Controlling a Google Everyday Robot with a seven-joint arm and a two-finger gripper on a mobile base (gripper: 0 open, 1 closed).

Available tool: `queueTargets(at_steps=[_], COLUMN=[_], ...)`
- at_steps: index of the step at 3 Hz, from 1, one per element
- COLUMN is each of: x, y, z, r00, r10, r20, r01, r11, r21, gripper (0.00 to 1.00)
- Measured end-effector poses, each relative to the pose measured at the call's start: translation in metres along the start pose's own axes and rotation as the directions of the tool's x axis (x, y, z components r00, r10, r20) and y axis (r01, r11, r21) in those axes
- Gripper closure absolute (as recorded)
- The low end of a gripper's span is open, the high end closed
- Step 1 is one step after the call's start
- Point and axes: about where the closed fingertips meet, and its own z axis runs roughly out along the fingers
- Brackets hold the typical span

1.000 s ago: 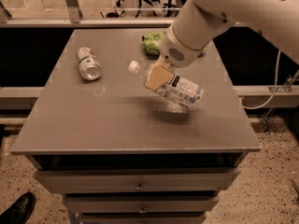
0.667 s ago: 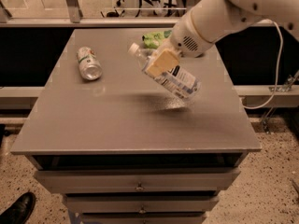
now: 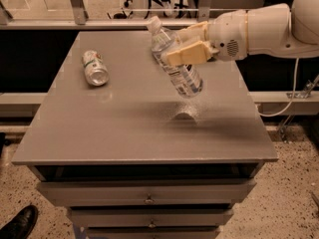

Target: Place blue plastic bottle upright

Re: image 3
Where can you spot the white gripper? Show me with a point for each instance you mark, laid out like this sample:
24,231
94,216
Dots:
227,37

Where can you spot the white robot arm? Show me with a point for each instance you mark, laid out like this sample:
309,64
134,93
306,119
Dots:
282,31

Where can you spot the metal railing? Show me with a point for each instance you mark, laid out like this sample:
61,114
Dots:
93,13

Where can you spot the silver green soda can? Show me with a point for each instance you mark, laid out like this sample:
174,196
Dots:
95,70

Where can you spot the black leather shoe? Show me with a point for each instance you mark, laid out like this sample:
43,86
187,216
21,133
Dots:
21,226

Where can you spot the grey drawer cabinet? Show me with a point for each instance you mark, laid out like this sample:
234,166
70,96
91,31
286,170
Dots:
132,159

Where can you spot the clear plastic water bottle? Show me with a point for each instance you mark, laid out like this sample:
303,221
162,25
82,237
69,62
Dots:
166,48

